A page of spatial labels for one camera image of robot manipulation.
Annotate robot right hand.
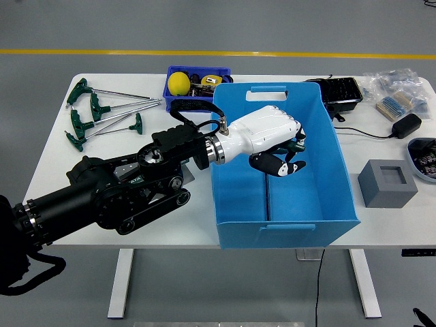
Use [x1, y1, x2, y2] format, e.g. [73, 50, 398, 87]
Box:
[411, 307, 432, 327]

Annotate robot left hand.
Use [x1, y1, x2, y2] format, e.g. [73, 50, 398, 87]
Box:
[222, 105, 308, 178]

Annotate green grey hex key stand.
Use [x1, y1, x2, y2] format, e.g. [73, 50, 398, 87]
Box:
[114, 162, 196, 187]

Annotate large light blue box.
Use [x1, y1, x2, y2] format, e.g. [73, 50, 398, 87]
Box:
[209, 81, 362, 249]

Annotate white table leg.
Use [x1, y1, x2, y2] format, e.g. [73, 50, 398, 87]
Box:
[347, 249, 382, 320]
[107, 248, 134, 320]

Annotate black table control panel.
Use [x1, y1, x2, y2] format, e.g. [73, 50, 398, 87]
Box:
[401, 249, 436, 258]

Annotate yellow tape measure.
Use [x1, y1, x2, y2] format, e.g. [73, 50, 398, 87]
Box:
[200, 74, 224, 87]

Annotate black metal parts pile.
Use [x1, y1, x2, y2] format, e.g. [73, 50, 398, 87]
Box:
[188, 73, 216, 99]

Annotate black plastic tray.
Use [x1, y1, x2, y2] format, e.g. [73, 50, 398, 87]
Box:
[306, 76, 364, 123]

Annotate small dark blue bin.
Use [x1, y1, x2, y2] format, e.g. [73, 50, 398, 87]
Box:
[162, 65, 233, 114]

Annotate yellow ball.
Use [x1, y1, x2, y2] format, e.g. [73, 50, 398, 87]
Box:
[168, 71, 191, 97]

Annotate grey hollow cube block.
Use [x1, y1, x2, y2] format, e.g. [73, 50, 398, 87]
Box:
[357, 159, 419, 208]

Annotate tan resistor strip bundle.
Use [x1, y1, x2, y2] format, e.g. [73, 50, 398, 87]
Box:
[375, 91, 415, 122]

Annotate clear bag of resistors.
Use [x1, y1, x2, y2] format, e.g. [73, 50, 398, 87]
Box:
[361, 67, 425, 99]
[407, 87, 433, 115]

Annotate pale blue bowl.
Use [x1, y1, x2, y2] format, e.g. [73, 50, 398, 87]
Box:
[407, 137, 436, 185]

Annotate black power adapter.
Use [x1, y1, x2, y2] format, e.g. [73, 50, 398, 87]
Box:
[391, 113, 423, 140]

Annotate small circuit parts pile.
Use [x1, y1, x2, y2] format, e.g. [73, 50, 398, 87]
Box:
[410, 139, 436, 178]

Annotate black adapter cable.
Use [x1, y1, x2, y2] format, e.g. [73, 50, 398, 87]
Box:
[332, 125, 396, 140]

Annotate short green T-handle hex key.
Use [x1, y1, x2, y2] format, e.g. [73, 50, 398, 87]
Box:
[94, 112, 144, 136]

